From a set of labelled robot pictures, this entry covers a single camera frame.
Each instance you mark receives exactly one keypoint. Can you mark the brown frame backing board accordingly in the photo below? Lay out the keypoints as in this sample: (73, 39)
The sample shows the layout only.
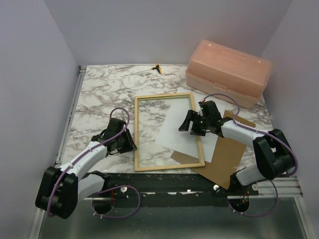
(226, 158)

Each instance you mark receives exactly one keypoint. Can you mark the yellow black hex key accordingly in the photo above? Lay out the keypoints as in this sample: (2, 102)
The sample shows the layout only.
(154, 68)

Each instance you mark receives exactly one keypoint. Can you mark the pink translucent plastic box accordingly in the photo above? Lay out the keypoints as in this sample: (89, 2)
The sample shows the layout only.
(217, 69)

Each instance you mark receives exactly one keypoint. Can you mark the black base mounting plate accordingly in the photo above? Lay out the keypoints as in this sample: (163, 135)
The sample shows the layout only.
(169, 190)

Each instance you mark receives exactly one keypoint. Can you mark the wooden picture frame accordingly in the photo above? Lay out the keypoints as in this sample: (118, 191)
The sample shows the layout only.
(161, 146)

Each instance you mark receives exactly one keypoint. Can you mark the aluminium rail left side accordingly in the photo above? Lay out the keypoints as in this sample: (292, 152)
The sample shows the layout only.
(80, 79)

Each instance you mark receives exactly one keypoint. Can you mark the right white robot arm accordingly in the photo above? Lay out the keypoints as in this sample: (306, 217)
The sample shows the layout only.
(272, 152)

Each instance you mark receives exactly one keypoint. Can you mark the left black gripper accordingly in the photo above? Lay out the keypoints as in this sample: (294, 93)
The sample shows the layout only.
(130, 145)

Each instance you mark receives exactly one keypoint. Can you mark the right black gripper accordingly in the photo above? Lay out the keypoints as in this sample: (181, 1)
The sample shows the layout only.
(191, 115)

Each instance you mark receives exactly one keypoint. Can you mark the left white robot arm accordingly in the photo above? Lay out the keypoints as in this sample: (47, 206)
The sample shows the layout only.
(61, 188)

